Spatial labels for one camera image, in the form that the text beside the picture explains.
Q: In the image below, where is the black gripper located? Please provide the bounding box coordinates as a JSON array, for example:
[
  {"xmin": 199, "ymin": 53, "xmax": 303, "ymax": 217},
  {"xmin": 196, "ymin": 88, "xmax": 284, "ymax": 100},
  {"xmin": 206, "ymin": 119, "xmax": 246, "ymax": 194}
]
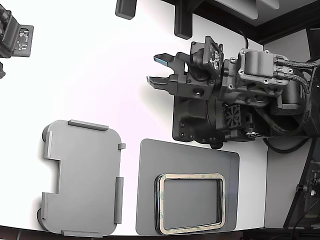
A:
[{"xmin": 146, "ymin": 51, "xmax": 216, "ymax": 100}]

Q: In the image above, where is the black frame with tape liner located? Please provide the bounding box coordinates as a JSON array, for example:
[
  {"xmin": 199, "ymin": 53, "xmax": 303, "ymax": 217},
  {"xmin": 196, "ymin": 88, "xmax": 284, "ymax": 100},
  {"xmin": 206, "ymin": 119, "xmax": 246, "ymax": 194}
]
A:
[{"xmin": 156, "ymin": 172, "xmax": 227, "ymax": 236}]

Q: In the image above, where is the gray plastic tray box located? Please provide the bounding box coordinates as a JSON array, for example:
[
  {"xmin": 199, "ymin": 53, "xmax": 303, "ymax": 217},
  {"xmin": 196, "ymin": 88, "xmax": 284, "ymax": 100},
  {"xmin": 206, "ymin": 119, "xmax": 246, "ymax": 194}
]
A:
[{"xmin": 36, "ymin": 119, "xmax": 126, "ymax": 238}]

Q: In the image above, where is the gray textured mat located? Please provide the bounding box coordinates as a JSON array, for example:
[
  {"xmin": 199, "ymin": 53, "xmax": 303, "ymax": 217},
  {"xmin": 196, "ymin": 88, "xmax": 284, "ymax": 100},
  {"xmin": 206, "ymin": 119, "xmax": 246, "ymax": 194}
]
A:
[{"xmin": 135, "ymin": 138, "xmax": 241, "ymax": 236}]

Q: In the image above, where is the dark framed structure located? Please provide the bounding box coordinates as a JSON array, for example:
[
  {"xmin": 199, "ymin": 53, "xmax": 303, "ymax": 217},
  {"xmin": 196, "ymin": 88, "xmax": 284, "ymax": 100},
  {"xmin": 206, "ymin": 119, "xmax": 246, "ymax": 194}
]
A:
[{"xmin": 159, "ymin": 0, "xmax": 320, "ymax": 45}]

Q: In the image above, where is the black tripod stand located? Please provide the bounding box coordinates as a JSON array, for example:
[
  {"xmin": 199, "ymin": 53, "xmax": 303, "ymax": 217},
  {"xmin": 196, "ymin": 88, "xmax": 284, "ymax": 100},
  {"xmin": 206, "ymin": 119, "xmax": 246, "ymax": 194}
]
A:
[{"xmin": 283, "ymin": 139, "xmax": 320, "ymax": 228}]

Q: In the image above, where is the black gripper-mounted camera module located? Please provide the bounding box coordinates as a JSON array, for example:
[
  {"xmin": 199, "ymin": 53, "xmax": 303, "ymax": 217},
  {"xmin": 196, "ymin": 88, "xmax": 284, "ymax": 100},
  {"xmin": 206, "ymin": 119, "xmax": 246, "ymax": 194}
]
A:
[{"xmin": 189, "ymin": 35, "xmax": 225, "ymax": 82}]

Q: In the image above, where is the thin black cable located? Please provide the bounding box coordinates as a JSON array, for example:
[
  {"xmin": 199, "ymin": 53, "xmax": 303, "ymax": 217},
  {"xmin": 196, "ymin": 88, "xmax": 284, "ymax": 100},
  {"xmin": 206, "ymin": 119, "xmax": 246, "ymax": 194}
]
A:
[{"xmin": 236, "ymin": 27, "xmax": 250, "ymax": 50}]

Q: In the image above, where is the black rectangular frame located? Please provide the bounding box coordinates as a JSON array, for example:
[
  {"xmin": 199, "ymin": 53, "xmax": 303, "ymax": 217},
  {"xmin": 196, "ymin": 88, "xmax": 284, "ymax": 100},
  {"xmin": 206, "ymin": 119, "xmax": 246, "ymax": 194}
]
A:
[
  {"xmin": 154, "ymin": 173, "xmax": 227, "ymax": 236},
  {"xmin": 153, "ymin": 173, "xmax": 227, "ymax": 236}
]

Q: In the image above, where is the black braided cable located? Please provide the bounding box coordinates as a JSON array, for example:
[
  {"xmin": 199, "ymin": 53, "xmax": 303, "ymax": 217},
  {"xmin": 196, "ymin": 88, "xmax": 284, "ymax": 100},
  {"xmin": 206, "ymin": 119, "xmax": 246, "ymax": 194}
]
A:
[
  {"xmin": 274, "ymin": 57, "xmax": 320, "ymax": 71},
  {"xmin": 259, "ymin": 71, "xmax": 315, "ymax": 138}
]

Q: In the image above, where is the smooth black cable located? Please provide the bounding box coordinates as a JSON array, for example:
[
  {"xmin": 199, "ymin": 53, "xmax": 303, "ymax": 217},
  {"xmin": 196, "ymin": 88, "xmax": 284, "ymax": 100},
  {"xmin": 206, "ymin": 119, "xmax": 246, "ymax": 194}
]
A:
[{"xmin": 261, "ymin": 136, "xmax": 312, "ymax": 155}]

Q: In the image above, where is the black camera module with board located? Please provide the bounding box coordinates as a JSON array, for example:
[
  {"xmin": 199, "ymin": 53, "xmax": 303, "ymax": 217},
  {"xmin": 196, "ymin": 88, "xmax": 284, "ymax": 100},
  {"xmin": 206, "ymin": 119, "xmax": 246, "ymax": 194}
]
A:
[{"xmin": 0, "ymin": 3, "xmax": 35, "ymax": 59}]

